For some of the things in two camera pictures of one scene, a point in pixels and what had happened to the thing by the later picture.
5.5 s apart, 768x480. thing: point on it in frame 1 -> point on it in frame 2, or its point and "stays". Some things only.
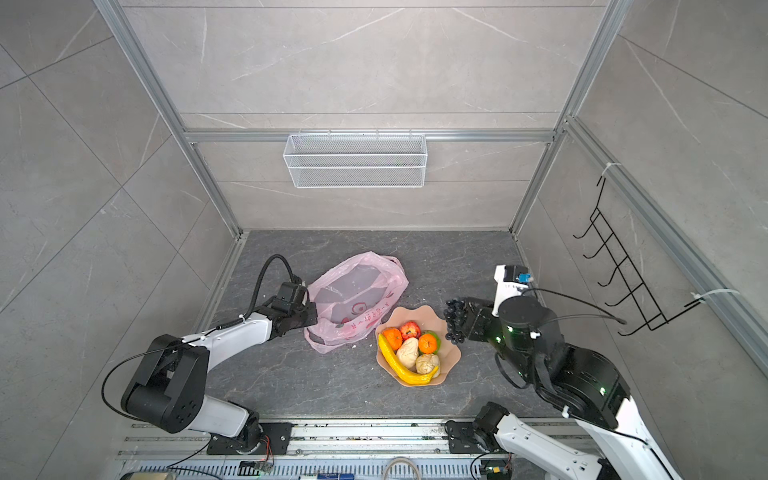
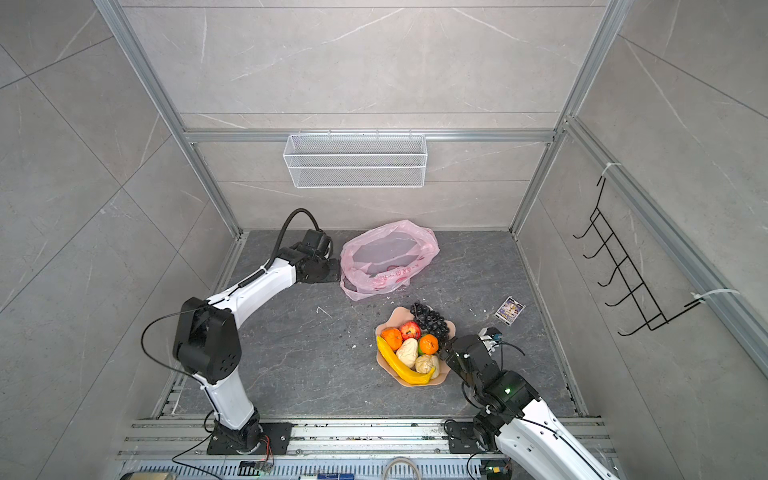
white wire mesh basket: x=356 y=161 stays
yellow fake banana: x=393 y=362 stays
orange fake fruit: x=393 y=336 stays
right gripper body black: x=486 y=326 -> x=456 y=365
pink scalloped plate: x=428 y=319 stays
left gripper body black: x=308 y=315 -> x=326 y=270
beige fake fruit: x=427 y=363 stays
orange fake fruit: x=427 y=343 stays
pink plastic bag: x=353 y=300 -> x=385 y=258
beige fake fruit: x=407 y=352 stays
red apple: x=410 y=329 stays
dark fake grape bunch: x=456 y=315 -> x=430 y=320
